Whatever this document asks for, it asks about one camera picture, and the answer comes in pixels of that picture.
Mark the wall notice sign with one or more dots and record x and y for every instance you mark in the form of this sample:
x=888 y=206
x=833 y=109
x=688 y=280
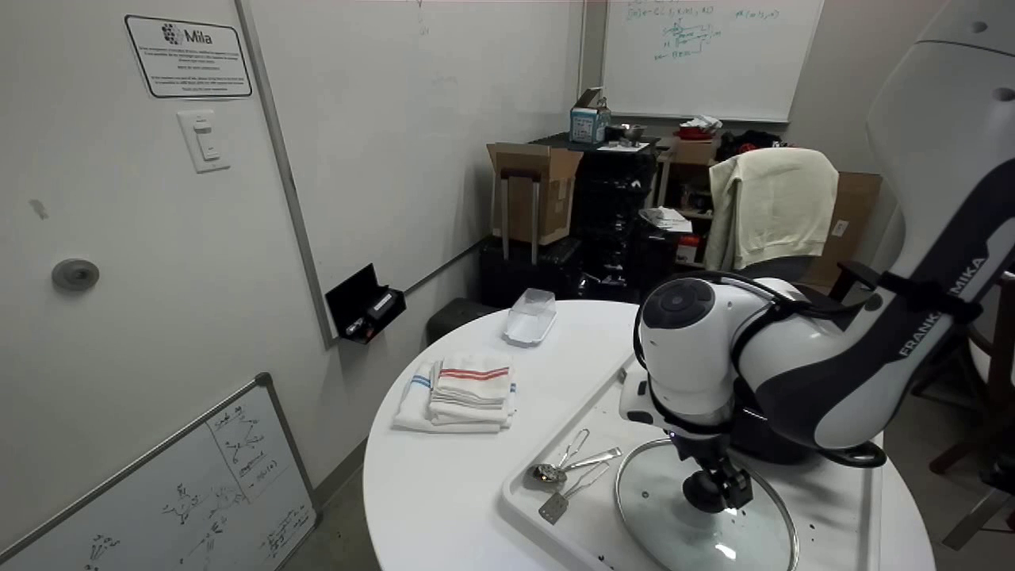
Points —
x=187 y=58

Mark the cardboard box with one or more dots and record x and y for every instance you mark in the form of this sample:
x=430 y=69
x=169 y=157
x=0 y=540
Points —
x=530 y=191

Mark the white plastic tray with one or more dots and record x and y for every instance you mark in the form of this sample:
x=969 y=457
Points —
x=829 y=503

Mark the small leaning whiteboard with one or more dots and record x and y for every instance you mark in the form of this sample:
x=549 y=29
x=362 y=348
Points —
x=224 y=492

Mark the black cabinet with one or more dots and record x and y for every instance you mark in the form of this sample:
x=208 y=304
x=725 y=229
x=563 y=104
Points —
x=598 y=260

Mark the glass pot lid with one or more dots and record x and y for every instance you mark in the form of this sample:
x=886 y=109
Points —
x=679 y=539

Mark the folded white striped towel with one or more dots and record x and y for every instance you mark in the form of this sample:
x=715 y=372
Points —
x=456 y=397

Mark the white light switch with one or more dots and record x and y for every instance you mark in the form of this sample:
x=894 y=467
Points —
x=199 y=142

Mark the round white table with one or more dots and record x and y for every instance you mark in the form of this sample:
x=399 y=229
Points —
x=433 y=501

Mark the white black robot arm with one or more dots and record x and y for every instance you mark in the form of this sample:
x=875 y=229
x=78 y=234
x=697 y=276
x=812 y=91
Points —
x=829 y=380

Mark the clear plastic butter dish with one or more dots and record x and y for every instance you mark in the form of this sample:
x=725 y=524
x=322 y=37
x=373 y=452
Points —
x=530 y=319

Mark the black marker tray holder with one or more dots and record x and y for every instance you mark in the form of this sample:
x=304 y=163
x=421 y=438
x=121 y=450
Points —
x=362 y=305

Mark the large wall whiteboard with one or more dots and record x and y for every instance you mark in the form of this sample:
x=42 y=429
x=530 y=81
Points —
x=725 y=58

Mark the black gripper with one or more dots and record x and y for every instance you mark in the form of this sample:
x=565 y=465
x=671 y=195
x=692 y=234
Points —
x=718 y=484

